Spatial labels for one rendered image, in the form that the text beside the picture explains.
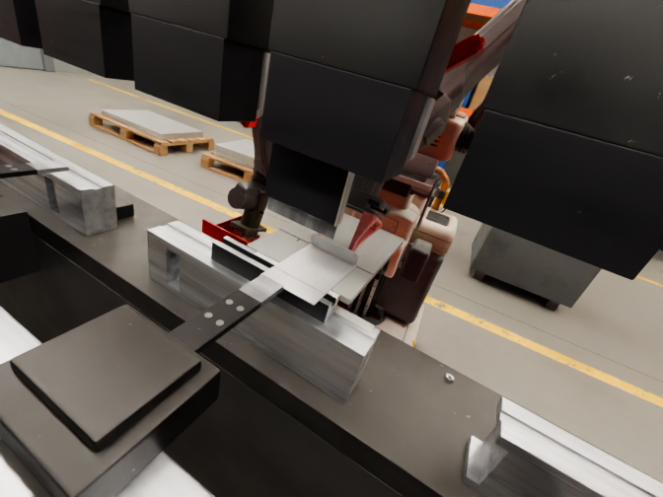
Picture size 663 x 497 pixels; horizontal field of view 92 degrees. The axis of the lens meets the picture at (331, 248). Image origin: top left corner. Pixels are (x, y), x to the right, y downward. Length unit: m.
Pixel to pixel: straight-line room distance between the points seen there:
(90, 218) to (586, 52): 0.73
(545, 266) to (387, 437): 2.63
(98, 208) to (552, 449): 0.78
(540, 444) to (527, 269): 2.59
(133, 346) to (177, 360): 0.04
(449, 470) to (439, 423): 0.06
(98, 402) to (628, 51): 0.40
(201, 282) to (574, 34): 0.49
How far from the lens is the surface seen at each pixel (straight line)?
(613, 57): 0.29
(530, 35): 0.29
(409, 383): 0.54
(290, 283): 0.43
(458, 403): 0.56
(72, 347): 0.31
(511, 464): 0.45
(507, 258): 2.94
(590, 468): 0.48
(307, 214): 0.39
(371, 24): 0.31
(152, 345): 0.30
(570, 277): 3.06
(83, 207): 0.74
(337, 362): 0.43
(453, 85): 0.55
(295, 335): 0.45
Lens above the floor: 1.25
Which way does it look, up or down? 28 degrees down
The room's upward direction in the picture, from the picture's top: 15 degrees clockwise
